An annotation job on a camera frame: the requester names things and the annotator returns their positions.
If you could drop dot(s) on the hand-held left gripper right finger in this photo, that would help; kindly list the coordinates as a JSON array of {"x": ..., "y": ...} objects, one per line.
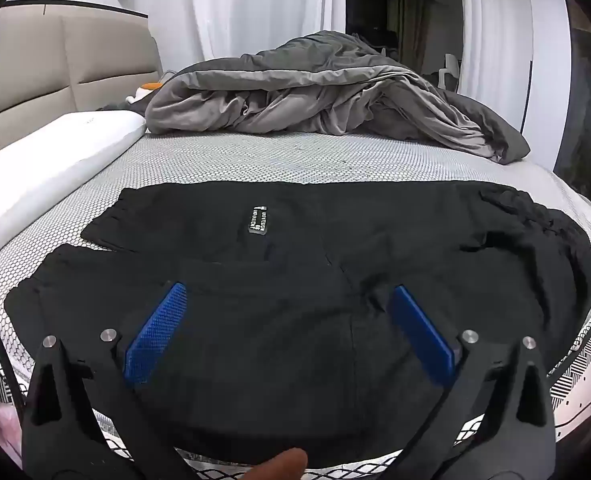
[{"x": 420, "y": 335}]

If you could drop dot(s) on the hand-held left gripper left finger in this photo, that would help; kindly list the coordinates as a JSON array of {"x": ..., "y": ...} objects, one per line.
[{"x": 153, "y": 335}]

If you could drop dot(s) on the black pants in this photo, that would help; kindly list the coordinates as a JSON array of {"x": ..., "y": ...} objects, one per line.
[{"x": 285, "y": 310}]

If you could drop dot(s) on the person's left hand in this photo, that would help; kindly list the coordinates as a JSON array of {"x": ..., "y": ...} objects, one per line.
[{"x": 283, "y": 465}]

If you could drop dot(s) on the black white patterned bedsheet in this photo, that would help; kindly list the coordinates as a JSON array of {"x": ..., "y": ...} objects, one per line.
[{"x": 580, "y": 370}]

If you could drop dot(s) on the pink cloth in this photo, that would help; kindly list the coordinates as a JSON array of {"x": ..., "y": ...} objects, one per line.
[{"x": 2, "y": 420}]

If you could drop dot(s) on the white pillow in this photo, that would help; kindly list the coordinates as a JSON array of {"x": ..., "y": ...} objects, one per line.
[{"x": 50, "y": 160}]

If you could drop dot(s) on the bed with honeycomb cover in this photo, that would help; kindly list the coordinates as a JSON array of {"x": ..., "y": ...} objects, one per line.
[{"x": 300, "y": 160}]

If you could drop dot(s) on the orange white plush toy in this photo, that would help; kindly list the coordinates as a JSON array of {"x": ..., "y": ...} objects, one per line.
[{"x": 145, "y": 91}]

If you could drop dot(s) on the grey duvet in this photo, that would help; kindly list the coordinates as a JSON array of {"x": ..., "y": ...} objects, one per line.
[{"x": 325, "y": 100}]

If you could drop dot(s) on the white chair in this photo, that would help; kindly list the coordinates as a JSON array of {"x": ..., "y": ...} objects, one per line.
[{"x": 450, "y": 67}]

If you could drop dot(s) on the beige padded headboard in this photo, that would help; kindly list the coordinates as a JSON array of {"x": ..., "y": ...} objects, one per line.
[{"x": 35, "y": 70}]

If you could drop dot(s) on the white curtain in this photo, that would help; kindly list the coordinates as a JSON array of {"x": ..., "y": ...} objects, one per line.
[
  {"x": 250, "y": 5},
  {"x": 495, "y": 35}
]

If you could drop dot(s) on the brown curtain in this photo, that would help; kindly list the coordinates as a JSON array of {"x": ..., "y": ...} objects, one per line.
[{"x": 408, "y": 20}]

